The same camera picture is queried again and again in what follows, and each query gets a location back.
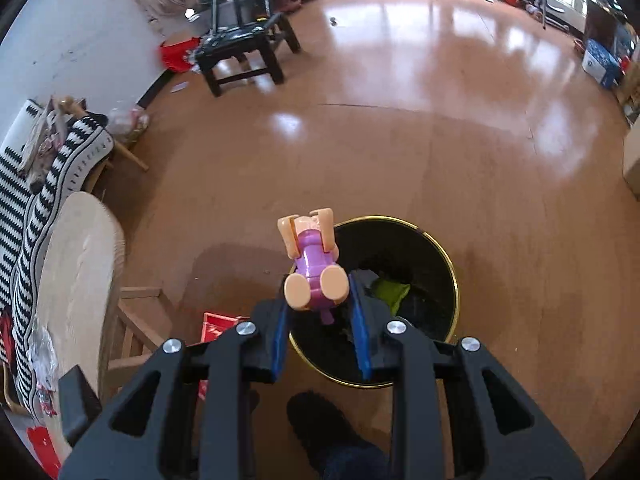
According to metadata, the black wooden chair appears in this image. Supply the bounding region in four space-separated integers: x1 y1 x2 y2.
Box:
194 0 302 97

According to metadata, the orange purple toy figure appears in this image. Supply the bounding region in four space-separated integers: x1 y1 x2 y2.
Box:
277 207 349 326

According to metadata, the pink printed cushion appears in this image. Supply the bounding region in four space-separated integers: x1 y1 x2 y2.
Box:
30 140 63 191

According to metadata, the wooden sofa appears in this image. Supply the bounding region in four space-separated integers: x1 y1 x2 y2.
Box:
0 95 151 416

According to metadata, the blue white box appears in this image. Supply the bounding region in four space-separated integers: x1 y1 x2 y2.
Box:
581 39 623 90

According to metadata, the plastic bag with items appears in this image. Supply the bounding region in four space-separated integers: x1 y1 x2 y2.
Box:
107 105 151 143

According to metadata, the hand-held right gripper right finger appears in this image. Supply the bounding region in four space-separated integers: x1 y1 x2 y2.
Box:
347 270 586 480

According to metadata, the person's black shoe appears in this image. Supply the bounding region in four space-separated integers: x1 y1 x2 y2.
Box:
286 392 373 471

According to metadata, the person's leg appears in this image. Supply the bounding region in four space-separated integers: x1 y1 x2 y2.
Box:
320 440 396 480

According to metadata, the red bag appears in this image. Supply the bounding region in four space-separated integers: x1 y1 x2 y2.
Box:
160 37 201 73

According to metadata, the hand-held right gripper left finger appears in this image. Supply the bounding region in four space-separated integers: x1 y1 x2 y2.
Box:
59 300 293 480

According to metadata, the clear plastic bag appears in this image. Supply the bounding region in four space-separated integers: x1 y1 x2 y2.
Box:
27 317 61 416

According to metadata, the beige clothes pile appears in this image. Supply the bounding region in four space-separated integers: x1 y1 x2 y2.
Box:
22 102 66 161

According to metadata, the black white striped sofa blanket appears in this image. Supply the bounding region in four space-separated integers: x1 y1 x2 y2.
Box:
0 100 115 401

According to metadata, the red paper packet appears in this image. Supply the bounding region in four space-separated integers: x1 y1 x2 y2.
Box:
197 312 251 401

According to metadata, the black bin with gold rim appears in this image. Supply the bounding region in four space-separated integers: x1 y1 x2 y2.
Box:
287 216 461 389

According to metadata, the wooden table leg frame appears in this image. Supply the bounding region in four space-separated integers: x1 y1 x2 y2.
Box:
107 286 178 391

